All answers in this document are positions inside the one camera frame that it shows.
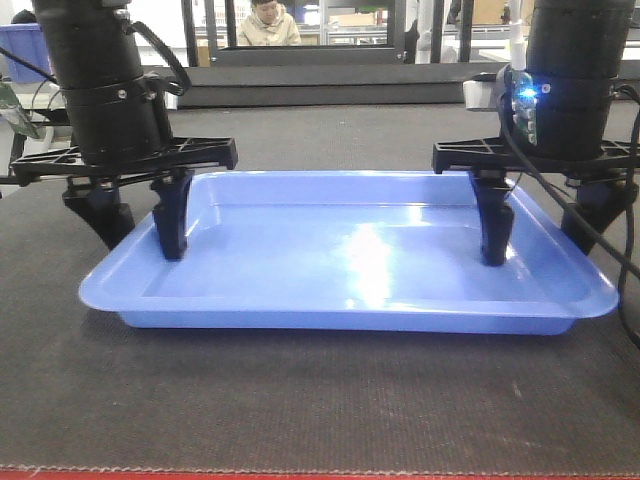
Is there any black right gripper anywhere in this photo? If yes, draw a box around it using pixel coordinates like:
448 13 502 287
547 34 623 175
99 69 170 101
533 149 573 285
432 137 639 266

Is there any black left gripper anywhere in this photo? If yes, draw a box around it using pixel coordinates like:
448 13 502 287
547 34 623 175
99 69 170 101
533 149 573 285
9 137 238 260

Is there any blue plastic tray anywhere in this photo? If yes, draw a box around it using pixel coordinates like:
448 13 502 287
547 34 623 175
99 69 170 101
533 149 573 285
79 171 618 335

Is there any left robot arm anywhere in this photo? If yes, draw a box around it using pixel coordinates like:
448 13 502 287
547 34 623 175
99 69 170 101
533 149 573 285
1 1 238 260

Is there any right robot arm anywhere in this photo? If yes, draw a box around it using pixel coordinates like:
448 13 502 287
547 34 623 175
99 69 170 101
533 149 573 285
432 1 639 266

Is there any green circuit board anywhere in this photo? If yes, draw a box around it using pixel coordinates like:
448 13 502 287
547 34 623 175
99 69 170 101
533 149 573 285
507 68 539 146

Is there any blue plastic crate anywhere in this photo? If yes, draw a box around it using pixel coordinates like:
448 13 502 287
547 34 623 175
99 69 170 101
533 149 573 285
1 23 51 83

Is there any person in beige hoodie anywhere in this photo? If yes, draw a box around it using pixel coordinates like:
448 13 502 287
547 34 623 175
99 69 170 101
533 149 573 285
237 0 301 47

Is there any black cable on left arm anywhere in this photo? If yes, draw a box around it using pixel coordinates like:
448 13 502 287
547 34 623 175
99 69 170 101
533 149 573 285
123 19 193 98

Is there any black metal frame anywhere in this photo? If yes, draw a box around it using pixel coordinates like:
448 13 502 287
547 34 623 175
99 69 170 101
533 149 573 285
181 1 474 67

